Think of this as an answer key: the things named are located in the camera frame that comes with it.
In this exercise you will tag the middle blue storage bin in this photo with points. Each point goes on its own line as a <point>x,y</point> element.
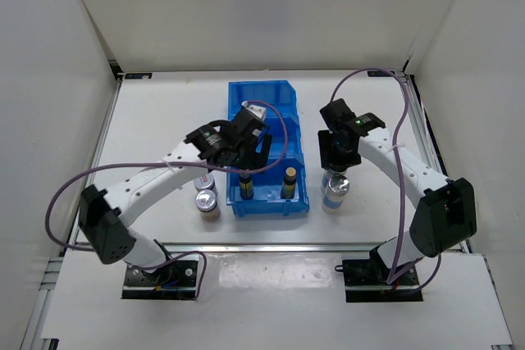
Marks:
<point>281,138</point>

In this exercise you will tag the near blue storage bin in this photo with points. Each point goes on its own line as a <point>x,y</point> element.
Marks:
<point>267,191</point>

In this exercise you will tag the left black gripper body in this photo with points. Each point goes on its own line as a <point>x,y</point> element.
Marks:
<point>245,155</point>

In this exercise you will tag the silver-cap salt shaker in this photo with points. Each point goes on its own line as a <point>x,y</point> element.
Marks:
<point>336,192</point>
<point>327,175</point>

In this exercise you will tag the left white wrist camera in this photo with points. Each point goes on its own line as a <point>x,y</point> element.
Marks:
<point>257,111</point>

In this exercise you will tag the red-label spice jar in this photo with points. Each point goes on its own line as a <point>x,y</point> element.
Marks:
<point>205,182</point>
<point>207,205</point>

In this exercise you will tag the aluminium frame rail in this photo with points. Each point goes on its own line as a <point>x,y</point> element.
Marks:
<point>270,247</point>

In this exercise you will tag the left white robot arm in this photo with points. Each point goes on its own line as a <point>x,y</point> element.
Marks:
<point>107,215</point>

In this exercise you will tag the far blue storage bin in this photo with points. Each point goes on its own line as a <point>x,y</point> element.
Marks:
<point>278,93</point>

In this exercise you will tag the brown sauce bottle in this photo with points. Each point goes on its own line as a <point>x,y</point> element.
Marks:
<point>246,186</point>
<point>289,183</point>

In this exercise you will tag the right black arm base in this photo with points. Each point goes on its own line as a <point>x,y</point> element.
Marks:
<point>366,282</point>

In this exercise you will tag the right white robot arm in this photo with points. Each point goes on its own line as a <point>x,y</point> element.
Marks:
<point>445,209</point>

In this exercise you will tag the blue storage bin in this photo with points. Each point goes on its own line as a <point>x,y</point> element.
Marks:
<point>267,191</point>
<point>278,93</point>
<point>281,138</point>

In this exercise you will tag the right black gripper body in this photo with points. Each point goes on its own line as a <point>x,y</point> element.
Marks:
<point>331,152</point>

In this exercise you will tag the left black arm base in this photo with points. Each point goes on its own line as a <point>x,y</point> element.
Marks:
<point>180,280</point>

